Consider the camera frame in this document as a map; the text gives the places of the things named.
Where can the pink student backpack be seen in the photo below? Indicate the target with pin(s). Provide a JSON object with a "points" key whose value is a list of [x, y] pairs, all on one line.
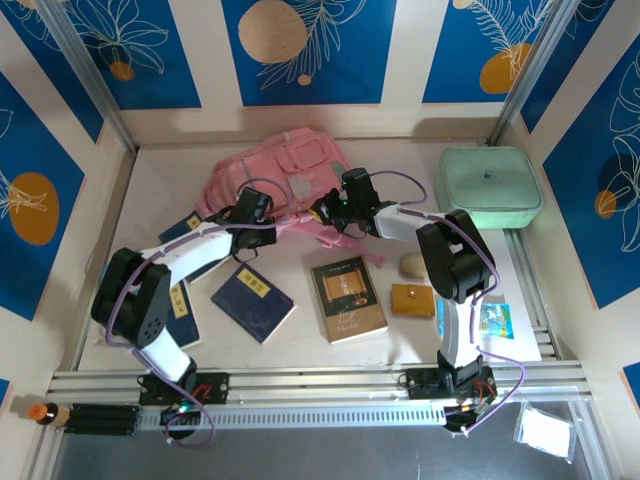
{"points": [[270, 170]]}

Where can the blue book with yellow label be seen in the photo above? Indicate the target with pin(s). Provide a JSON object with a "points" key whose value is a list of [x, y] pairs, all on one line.
{"points": [[252, 310], [186, 325], [175, 231]]}

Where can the brown paperback book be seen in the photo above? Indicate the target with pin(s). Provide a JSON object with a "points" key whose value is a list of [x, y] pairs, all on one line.
{"points": [[350, 300]]}

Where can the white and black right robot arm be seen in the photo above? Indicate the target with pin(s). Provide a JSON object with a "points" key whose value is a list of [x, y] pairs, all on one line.
{"points": [[455, 330]]}

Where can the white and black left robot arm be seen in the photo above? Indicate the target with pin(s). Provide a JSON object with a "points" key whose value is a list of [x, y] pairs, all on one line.
{"points": [[200, 247]]}

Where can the clear bag with white contents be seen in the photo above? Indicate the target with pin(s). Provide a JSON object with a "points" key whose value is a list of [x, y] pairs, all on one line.
{"points": [[545, 430]]}

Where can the beige oval stone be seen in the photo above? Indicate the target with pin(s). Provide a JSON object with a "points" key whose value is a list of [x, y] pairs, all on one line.
{"points": [[412, 265]]}

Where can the brown leather wallet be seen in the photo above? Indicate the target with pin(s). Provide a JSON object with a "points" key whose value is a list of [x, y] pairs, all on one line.
{"points": [[412, 300]]}

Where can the mint green zipped case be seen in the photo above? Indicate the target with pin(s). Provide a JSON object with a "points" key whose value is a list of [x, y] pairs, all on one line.
{"points": [[487, 185]]}

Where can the blue snack packet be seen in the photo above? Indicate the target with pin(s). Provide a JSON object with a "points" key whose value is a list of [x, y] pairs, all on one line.
{"points": [[495, 322]]}

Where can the black ribbed bar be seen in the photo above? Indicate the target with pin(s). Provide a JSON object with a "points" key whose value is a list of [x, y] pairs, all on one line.
{"points": [[102, 419]]}

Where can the aluminium front rail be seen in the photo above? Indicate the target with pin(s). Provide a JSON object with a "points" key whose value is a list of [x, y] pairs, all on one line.
{"points": [[310, 382]]}

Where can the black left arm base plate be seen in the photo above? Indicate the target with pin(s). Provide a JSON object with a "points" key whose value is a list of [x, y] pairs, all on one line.
{"points": [[215, 387]]}

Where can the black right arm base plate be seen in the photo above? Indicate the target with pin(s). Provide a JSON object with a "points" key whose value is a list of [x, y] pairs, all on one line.
{"points": [[422, 382]]}

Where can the aluminium corner post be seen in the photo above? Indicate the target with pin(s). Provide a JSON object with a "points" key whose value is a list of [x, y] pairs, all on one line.
{"points": [[533, 75], [89, 75]]}

